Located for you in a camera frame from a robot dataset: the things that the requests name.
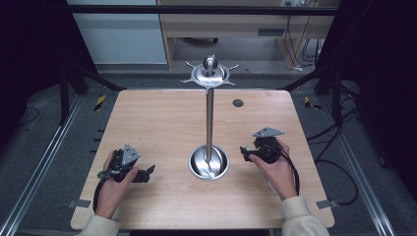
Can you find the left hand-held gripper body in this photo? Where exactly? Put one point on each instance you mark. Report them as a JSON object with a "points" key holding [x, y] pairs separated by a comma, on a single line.
{"points": [[127, 156]]}

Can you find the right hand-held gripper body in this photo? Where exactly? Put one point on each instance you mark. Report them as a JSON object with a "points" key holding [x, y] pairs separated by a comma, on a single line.
{"points": [[268, 144]]}

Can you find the person's right hand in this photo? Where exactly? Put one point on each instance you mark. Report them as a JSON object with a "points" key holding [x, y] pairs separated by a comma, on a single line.
{"points": [[278, 173]]}

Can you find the person's left hand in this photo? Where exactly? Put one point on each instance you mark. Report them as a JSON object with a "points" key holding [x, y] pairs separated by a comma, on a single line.
{"points": [[113, 193]]}

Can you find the steel hook stand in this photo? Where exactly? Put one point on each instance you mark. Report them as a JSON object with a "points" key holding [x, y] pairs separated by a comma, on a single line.
{"points": [[209, 124]]}

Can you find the grey round table cap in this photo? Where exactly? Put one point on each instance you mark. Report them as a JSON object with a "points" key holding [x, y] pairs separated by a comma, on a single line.
{"points": [[238, 103]]}

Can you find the white cabinet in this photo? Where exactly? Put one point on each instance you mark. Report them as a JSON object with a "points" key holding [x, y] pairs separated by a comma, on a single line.
{"points": [[121, 36]]}

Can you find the wooden desk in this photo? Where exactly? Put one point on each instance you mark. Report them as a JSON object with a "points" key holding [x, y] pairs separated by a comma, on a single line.
{"points": [[229, 23]]}

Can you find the dark curtain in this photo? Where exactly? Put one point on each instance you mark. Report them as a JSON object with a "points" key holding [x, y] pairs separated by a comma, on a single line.
{"points": [[383, 82], [29, 59]]}

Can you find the grey table bracket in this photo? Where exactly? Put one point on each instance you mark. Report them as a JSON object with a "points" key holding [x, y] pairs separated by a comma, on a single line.
{"points": [[327, 204], [79, 203]]}

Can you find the black metal frame stand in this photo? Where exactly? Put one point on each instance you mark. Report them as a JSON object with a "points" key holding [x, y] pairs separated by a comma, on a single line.
{"points": [[64, 98], [336, 98]]}

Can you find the aluminium floor rail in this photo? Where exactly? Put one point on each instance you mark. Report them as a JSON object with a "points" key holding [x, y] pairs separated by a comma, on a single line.
{"points": [[39, 164], [360, 177]]}

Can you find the black horizontal frame bar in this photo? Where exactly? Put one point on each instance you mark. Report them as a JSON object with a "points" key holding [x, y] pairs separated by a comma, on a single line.
{"points": [[196, 10]]}

